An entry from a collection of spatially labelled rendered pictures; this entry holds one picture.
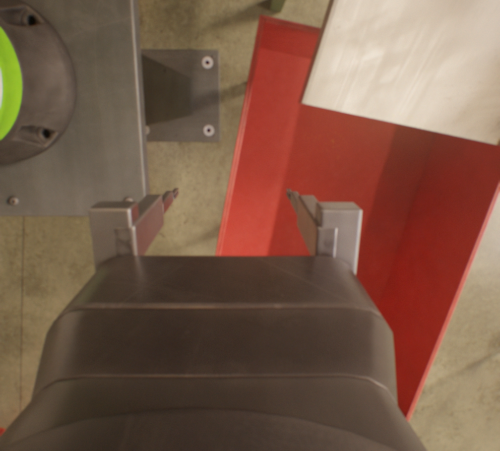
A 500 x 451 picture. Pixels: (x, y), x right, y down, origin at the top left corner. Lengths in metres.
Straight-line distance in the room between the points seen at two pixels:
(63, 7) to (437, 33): 0.36
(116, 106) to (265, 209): 0.46
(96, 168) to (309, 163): 0.47
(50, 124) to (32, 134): 0.02
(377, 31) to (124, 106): 0.26
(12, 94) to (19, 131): 0.05
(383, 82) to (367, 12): 0.08
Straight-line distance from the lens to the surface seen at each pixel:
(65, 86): 0.36
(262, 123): 0.71
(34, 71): 0.34
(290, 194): 0.15
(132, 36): 0.36
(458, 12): 0.44
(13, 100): 0.31
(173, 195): 0.15
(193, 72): 1.26
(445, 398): 2.01
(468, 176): 0.69
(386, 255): 0.84
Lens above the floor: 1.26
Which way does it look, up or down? 75 degrees down
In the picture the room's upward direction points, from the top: 175 degrees clockwise
